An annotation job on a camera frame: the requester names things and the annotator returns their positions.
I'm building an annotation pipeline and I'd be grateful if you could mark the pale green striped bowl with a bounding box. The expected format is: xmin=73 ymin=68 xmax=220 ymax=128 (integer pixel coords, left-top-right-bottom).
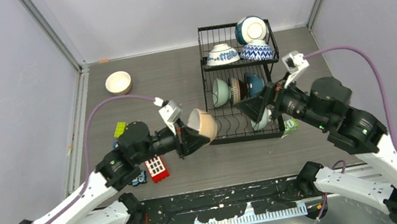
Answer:
xmin=251 ymin=108 xmax=272 ymax=131

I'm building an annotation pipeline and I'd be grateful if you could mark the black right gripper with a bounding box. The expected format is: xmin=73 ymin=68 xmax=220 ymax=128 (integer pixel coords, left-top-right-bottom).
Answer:
xmin=229 ymin=64 xmax=328 ymax=141

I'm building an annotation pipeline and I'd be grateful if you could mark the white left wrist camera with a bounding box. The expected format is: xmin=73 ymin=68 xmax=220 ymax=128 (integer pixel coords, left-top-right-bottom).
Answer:
xmin=159 ymin=100 xmax=182 ymax=135

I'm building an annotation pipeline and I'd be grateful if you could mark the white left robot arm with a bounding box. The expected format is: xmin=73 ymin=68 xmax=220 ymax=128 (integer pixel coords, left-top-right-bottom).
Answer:
xmin=19 ymin=109 xmax=218 ymax=224

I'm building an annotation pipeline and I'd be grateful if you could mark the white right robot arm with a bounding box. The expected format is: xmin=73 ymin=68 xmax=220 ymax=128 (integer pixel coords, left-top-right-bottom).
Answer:
xmin=237 ymin=77 xmax=397 ymax=224

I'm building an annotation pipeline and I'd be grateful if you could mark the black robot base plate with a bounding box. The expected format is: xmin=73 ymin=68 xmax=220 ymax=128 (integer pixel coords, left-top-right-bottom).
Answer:
xmin=126 ymin=177 xmax=322 ymax=224

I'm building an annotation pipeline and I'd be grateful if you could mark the light green bowl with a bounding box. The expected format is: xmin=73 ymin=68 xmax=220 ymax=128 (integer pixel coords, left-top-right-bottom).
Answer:
xmin=212 ymin=78 xmax=230 ymax=108

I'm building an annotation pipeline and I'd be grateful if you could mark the white blue floral bowl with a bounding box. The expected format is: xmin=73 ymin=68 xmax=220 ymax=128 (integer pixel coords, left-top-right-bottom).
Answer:
xmin=206 ymin=43 xmax=241 ymax=67

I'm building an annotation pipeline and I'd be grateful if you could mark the blue owl puzzle piece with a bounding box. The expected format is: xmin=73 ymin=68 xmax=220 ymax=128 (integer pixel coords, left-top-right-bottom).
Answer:
xmin=131 ymin=175 xmax=147 ymax=187

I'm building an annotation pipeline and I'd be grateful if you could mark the red white toy block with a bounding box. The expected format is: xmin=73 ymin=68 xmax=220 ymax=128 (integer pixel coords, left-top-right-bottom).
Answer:
xmin=144 ymin=156 xmax=170 ymax=183

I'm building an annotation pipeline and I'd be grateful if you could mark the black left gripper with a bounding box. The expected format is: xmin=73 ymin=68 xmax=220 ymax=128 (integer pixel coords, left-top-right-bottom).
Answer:
xmin=130 ymin=113 xmax=212 ymax=166

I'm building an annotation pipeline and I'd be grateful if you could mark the green owl puzzle piece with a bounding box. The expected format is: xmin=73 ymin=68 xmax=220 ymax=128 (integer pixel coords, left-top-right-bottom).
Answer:
xmin=283 ymin=118 xmax=299 ymax=135

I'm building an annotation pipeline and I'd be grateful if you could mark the teal bowl white base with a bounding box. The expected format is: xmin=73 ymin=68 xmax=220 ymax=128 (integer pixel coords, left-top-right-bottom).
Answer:
xmin=235 ymin=15 xmax=267 ymax=45

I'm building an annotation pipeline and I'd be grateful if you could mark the black patterned rim bowl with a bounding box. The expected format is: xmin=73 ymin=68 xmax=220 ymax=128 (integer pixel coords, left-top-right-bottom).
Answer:
xmin=228 ymin=77 xmax=247 ymax=105

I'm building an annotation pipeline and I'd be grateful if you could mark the beige bowl with flower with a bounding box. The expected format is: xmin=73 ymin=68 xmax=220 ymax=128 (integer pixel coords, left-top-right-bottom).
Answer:
xmin=187 ymin=109 xmax=218 ymax=142

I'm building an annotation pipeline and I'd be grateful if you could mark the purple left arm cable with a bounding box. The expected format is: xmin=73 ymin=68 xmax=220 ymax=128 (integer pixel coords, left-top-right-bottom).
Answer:
xmin=0 ymin=89 xmax=184 ymax=224

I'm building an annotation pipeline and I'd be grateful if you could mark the orange tape piece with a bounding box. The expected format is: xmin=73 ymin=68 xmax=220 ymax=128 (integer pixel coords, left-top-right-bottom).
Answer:
xmin=98 ymin=58 xmax=110 ymax=64

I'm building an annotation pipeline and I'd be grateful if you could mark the blue white zigzag bowl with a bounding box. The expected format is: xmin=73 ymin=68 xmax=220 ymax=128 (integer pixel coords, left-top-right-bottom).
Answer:
xmin=240 ymin=40 xmax=274 ymax=61

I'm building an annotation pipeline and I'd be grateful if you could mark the toy truck with green block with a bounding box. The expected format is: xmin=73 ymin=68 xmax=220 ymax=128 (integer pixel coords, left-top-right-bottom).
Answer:
xmin=112 ymin=122 xmax=127 ymax=149

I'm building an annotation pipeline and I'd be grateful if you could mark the dark blue glazed bowl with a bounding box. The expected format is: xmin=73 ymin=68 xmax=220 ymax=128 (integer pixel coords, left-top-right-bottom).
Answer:
xmin=244 ymin=72 xmax=265 ymax=97

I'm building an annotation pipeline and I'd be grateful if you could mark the black wire dish rack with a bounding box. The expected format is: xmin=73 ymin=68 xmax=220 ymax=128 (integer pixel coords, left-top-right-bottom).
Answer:
xmin=197 ymin=19 xmax=285 ymax=145

